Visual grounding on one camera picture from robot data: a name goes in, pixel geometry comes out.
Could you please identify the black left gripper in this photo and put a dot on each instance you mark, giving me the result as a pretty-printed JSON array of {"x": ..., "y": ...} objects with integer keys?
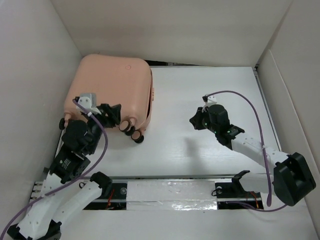
[{"x": 111, "y": 114}]

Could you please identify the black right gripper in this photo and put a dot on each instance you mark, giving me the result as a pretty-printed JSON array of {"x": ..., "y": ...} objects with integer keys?
[{"x": 196, "y": 119}]

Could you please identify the pink hard-shell suitcase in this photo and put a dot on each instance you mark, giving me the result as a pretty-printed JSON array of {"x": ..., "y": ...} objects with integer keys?
[{"x": 113, "y": 80}]

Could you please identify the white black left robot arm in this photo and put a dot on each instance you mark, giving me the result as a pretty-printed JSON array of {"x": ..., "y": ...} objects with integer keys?
[{"x": 46, "y": 215}]

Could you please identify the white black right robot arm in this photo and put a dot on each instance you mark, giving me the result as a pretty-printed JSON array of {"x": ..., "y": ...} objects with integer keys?
[{"x": 288, "y": 176}]

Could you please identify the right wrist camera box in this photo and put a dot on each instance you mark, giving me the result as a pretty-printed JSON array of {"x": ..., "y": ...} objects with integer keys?
[{"x": 209, "y": 100}]

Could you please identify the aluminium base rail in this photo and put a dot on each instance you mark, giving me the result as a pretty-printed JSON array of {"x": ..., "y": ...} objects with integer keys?
[{"x": 180, "y": 194}]

